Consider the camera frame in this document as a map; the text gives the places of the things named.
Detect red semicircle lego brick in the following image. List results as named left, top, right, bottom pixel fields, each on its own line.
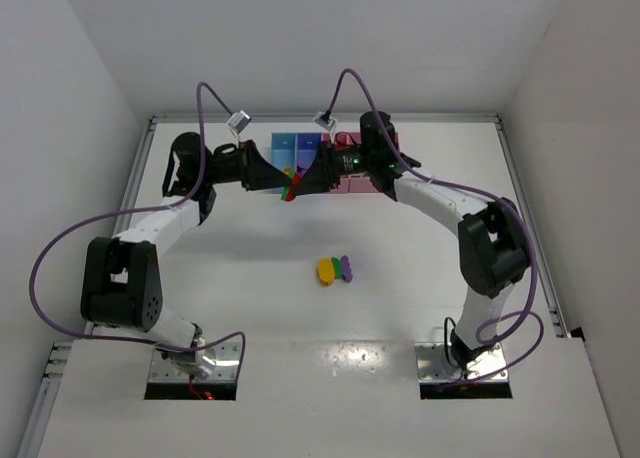
left=285, top=172, right=301, bottom=202

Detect yellow oval lego brick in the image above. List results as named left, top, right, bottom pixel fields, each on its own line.
left=317, top=258, right=336, bottom=286

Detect purple scalloped lego brick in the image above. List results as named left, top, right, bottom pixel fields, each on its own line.
left=340, top=255, right=353, bottom=283

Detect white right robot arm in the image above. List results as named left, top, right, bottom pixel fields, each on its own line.
left=289, top=112, right=530, bottom=368

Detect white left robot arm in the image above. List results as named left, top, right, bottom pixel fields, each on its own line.
left=80, top=132, right=291, bottom=373

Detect large pink container tray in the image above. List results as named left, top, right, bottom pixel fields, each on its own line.
left=327, top=131, right=401, bottom=195

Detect light blue container tray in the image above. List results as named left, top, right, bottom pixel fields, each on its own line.
left=270, top=132, right=297, bottom=171

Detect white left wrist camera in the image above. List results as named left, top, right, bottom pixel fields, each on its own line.
left=226, top=110, right=252, bottom=134

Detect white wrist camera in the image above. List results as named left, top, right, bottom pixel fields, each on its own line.
left=314, top=110, right=337, bottom=132
left=226, top=110, right=252, bottom=134

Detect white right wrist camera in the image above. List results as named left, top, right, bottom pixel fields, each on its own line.
left=314, top=110, right=337, bottom=132

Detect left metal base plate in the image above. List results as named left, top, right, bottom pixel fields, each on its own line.
left=148, top=339, right=242, bottom=384

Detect metal base plate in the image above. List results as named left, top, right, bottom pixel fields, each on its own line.
left=148, top=339, right=242, bottom=384
left=415, top=341, right=510, bottom=383

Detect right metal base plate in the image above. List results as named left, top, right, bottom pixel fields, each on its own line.
left=415, top=341, right=510, bottom=383

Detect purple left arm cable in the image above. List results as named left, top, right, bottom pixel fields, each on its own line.
left=28, top=81, right=247, bottom=354

